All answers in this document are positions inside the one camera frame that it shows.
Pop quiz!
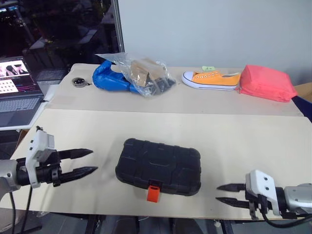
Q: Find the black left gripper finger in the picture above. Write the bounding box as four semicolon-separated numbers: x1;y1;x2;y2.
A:
59;166;99;183
58;148;94;160

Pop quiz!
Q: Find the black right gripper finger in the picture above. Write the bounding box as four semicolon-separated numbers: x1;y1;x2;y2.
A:
216;183;247;192
215;196;251;209

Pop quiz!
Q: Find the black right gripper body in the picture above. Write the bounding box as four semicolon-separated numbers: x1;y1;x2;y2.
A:
245;190;273;220

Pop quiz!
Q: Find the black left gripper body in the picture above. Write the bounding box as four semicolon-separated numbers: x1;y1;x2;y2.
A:
36;150;63;188

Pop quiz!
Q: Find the black plastic case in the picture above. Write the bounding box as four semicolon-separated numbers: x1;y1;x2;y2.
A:
115;137;202;203

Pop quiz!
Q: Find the black metal table leg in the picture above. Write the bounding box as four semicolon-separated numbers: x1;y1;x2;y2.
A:
84;214;101;234
216;219;234;234

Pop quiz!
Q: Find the open grey laptop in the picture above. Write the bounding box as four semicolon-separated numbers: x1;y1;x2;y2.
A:
0;56;45;128

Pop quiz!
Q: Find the blue plastic bag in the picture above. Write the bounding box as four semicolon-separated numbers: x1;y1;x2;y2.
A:
92;60;142;94

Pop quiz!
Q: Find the clear plastic bag with parts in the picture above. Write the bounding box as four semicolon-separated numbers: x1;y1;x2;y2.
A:
94;52;177;99

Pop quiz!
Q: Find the dark blue chair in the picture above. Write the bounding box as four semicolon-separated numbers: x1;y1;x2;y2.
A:
291;95;312;123

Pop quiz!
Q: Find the pink fabric bag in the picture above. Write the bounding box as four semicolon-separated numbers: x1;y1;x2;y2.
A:
235;64;299;104

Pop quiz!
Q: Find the orange canvas sneaker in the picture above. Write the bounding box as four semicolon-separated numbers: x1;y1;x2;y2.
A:
181;70;242;92

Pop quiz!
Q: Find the brown cardboard box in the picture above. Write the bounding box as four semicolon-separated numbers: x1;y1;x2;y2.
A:
293;82;312;98

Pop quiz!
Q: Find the lit background monitor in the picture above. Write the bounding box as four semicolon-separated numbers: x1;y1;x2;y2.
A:
0;5;19;13

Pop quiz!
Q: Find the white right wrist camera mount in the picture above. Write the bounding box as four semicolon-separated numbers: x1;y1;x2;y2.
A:
245;169;281;216

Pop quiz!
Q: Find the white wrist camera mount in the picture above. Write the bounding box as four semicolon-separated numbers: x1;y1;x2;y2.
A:
24;129;58;189
245;169;281;216

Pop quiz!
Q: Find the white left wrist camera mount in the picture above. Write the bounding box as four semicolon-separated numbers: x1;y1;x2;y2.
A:
24;129;58;189

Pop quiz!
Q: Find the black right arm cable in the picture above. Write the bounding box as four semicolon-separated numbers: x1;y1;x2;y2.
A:
261;209;312;229

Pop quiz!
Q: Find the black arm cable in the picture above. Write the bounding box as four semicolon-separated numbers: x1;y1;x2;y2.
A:
261;209;312;229
9;187;34;234

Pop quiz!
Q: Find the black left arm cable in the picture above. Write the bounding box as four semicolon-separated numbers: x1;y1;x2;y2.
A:
9;187;34;234

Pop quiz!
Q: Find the small round tin with keychain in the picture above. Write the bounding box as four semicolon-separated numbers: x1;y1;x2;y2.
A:
71;77;95;88

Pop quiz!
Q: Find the silver metal window post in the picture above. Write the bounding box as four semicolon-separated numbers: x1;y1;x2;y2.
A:
111;0;126;54

